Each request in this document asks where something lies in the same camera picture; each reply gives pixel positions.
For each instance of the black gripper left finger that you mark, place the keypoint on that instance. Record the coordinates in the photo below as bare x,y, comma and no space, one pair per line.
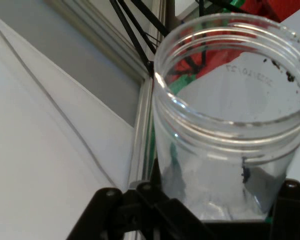
140,212

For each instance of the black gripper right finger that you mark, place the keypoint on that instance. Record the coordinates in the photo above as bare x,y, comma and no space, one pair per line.
290,212

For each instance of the clear plastic jar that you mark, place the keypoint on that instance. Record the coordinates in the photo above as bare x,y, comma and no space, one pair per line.
202,155

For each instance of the black tripod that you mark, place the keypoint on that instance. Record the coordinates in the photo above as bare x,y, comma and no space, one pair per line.
150,65

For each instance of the red foam gear tile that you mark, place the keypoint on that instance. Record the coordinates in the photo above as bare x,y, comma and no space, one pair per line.
260,10

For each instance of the green foam gear tile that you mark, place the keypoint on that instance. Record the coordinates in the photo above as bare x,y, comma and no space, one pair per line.
233,2

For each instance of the aluminium wall rail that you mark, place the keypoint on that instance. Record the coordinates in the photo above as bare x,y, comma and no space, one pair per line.
142,125

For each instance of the aluminium wall frame profile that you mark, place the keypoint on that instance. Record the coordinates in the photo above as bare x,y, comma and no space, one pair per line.
90,22

